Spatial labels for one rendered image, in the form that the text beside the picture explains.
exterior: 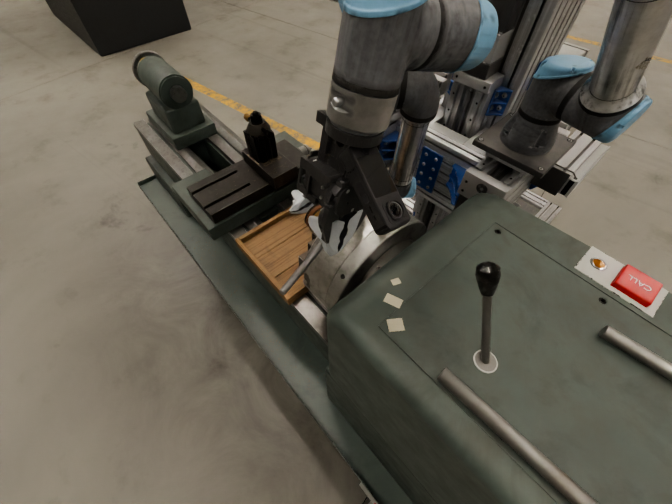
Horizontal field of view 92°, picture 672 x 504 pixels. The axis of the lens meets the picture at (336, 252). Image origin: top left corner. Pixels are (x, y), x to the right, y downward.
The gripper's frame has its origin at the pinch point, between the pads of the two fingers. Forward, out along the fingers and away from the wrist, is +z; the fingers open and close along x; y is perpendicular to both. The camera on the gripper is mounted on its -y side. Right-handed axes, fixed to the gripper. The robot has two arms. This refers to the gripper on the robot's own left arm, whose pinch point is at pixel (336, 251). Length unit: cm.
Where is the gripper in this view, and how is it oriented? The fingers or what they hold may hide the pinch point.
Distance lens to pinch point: 51.3
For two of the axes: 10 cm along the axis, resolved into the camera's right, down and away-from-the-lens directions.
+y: -6.6, -6.1, 4.4
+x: -7.3, 3.7, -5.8
